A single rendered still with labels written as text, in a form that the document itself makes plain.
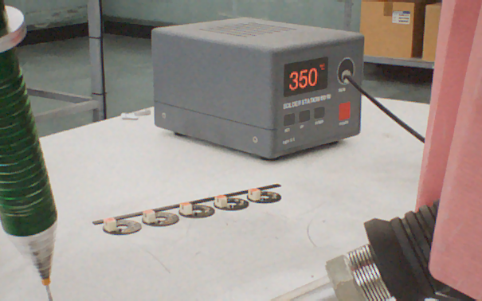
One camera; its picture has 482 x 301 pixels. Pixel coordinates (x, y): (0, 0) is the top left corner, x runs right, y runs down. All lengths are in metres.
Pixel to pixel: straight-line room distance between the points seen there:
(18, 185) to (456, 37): 0.11
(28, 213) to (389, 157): 0.60
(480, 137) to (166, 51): 0.62
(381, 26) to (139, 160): 4.19
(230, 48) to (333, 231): 0.21
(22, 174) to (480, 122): 0.09
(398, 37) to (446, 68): 4.65
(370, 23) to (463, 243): 4.72
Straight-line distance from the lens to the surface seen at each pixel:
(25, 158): 0.18
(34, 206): 0.19
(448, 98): 0.23
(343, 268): 0.23
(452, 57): 0.23
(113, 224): 0.60
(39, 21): 6.25
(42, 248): 0.19
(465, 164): 0.21
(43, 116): 3.48
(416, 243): 0.22
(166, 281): 0.53
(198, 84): 0.78
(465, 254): 0.22
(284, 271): 0.54
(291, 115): 0.74
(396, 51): 4.90
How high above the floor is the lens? 0.96
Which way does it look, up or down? 16 degrees down
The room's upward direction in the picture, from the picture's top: straight up
